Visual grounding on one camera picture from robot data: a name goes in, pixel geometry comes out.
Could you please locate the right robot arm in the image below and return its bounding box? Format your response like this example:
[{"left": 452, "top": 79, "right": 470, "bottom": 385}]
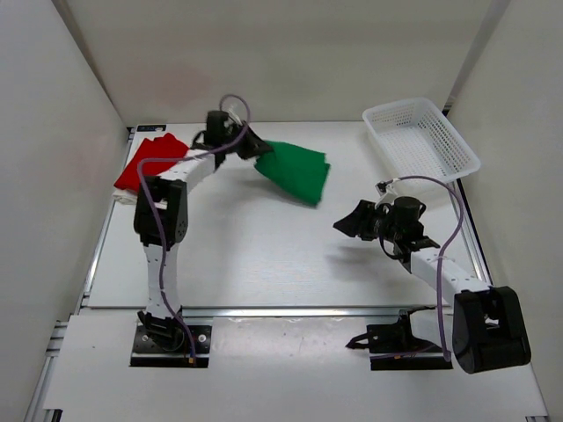
[{"left": 333, "top": 196, "right": 531, "bottom": 374}]

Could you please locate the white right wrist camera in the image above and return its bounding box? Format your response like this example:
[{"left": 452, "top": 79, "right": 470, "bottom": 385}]
[{"left": 376, "top": 179, "right": 398, "bottom": 205}]

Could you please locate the green t shirt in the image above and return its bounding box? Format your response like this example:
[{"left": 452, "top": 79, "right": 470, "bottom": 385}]
[{"left": 254, "top": 141, "right": 331, "bottom": 207}]

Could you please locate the aluminium frame rail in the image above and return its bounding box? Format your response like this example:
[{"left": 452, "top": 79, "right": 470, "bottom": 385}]
[{"left": 182, "top": 304, "right": 429, "bottom": 318}]

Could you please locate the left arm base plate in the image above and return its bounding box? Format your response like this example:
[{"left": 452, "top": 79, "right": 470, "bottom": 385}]
[{"left": 129, "top": 323, "right": 212, "bottom": 368}]

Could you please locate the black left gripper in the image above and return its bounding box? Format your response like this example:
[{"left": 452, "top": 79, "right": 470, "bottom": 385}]
[{"left": 221, "top": 120, "right": 272, "bottom": 161}]

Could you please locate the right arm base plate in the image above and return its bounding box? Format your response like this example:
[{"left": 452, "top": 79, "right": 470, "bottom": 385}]
[{"left": 346, "top": 316, "right": 453, "bottom": 372}]

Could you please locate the white t shirt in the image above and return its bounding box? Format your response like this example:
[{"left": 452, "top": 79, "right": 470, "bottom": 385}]
[{"left": 112, "top": 141, "right": 199, "bottom": 207}]

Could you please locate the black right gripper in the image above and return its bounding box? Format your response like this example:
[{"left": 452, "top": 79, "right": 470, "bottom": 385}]
[{"left": 334, "top": 201, "right": 402, "bottom": 244}]

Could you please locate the red t shirt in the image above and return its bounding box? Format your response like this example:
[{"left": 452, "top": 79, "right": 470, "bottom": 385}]
[{"left": 113, "top": 134, "right": 190, "bottom": 193}]

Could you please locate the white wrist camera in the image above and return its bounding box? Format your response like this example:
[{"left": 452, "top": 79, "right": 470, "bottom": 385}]
[
  {"left": 376, "top": 179, "right": 398, "bottom": 205},
  {"left": 227, "top": 111, "right": 246, "bottom": 135}
]

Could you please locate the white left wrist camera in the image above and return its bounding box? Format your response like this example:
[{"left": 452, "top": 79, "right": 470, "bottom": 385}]
[{"left": 227, "top": 111, "right": 246, "bottom": 135}]

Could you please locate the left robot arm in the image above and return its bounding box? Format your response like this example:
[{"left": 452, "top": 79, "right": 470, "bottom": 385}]
[{"left": 134, "top": 110, "right": 273, "bottom": 358}]

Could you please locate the white plastic basket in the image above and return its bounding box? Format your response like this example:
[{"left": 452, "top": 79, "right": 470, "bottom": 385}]
[{"left": 362, "top": 98, "right": 481, "bottom": 184}]

